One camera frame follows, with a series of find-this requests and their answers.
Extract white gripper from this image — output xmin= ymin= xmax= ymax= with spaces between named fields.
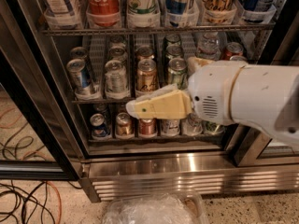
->
xmin=125 ymin=56 xmax=249 ymax=126

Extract brown tea plastic bottle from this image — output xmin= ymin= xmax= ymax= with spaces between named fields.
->
xmin=43 ymin=0 xmax=84 ymax=30

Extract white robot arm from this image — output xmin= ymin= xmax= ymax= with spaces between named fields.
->
xmin=126 ymin=61 xmax=299 ymax=147

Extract green can middle shelf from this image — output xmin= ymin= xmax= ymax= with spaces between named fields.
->
xmin=166 ymin=58 xmax=187 ymax=90

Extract green can shelf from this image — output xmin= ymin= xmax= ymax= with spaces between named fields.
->
xmin=205 ymin=121 xmax=225 ymax=135
xmin=166 ymin=58 xmax=187 ymax=90

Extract gold can middle shelf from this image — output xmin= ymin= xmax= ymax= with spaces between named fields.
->
xmin=136 ymin=59 xmax=157 ymax=92

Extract gold can shelf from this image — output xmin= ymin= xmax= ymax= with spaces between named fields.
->
xmin=116 ymin=112 xmax=133 ymax=136
xmin=136 ymin=59 xmax=157 ymax=92

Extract clear water bottle middle shelf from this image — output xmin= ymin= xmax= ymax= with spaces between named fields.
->
xmin=195 ymin=32 xmax=220 ymax=61

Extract clear water bottle shelf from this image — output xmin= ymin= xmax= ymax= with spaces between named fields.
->
xmin=195 ymin=32 xmax=220 ymax=61
xmin=182 ymin=114 xmax=203 ymax=136

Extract clear water bottle bottom shelf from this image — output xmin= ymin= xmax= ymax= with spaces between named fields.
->
xmin=182 ymin=114 xmax=203 ymax=136

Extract brown tea bottle bottom shelf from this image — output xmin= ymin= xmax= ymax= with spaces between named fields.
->
xmin=162 ymin=119 xmax=180 ymax=136

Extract green can bottom shelf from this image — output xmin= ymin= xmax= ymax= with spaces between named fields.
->
xmin=205 ymin=121 xmax=225 ymax=135

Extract red can bottom shelf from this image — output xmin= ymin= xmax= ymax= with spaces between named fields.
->
xmin=138 ymin=119 xmax=156 ymax=135

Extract silver white can middle shelf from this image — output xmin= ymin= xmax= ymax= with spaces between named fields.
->
xmin=105 ymin=60 xmax=128 ymax=93

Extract gold can bottom shelf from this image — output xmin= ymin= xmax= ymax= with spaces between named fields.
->
xmin=116 ymin=112 xmax=133 ymax=136

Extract blue Pepsi can bottom shelf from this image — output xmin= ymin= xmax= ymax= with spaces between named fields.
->
xmin=90 ymin=113 xmax=110 ymax=138

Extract blue silver can middle shelf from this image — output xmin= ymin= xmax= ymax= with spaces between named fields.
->
xmin=66 ymin=59 xmax=95 ymax=95

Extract red Coca-Cola can top shelf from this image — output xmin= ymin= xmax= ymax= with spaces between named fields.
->
xmin=88 ymin=0 xmax=119 ymax=27

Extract open glass fridge door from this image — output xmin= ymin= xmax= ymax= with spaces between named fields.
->
xmin=0 ymin=0 xmax=82 ymax=180

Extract red Coca-Cola can front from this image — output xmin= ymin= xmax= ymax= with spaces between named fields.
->
xmin=230 ymin=55 xmax=248 ymax=62

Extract red Coca-Cola can rear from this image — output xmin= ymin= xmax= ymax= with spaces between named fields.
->
xmin=221 ymin=42 xmax=244 ymax=60

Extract blue silver tall can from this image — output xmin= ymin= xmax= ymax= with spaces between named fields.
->
xmin=165 ymin=0 xmax=194 ymax=27

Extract gold black tall can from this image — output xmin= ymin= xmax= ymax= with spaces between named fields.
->
xmin=202 ymin=0 xmax=234 ymax=23

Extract white green tall can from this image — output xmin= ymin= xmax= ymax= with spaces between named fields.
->
xmin=126 ymin=0 xmax=158 ymax=17

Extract clear plastic bin with bag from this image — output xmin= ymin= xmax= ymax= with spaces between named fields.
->
xmin=101 ymin=189 xmax=210 ymax=224

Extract tangled floor cables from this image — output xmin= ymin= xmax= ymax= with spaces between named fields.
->
xmin=0 ymin=180 xmax=82 ymax=224

